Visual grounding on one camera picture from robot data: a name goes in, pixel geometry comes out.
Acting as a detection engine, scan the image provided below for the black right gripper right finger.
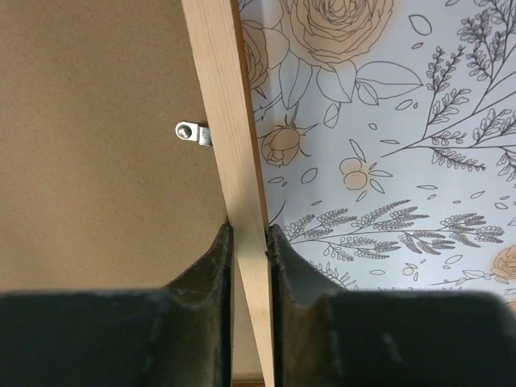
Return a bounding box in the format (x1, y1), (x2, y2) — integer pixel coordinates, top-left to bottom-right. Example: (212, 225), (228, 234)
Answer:
(267, 226), (515, 386)

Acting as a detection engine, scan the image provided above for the wooden picture frame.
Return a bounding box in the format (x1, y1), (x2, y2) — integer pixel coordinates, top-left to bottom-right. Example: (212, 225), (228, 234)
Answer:
(182, 1), (275, 386)

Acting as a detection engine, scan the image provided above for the floral patterned table mat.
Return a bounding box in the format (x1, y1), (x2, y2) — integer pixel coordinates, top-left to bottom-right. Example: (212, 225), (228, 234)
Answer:
(237, 1), (515, 306)

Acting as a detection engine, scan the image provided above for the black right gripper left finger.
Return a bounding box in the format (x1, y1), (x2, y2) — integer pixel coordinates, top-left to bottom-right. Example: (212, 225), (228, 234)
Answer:
(1, 224), (234, 386)

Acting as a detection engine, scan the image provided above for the brown cardboard backing board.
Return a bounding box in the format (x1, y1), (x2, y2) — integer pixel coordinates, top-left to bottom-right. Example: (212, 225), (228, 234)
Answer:
(1, 1), (264, 382)

